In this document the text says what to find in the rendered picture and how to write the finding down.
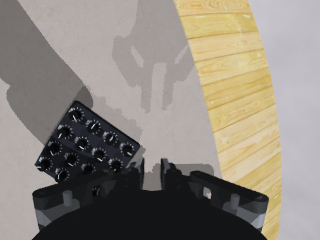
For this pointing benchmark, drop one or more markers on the black knob box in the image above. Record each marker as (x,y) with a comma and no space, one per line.
(108,145)

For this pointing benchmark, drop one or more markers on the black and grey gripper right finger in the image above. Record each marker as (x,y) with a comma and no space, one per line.
(245,203)

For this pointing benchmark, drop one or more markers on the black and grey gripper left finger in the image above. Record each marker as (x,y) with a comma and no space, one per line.
(53,201)

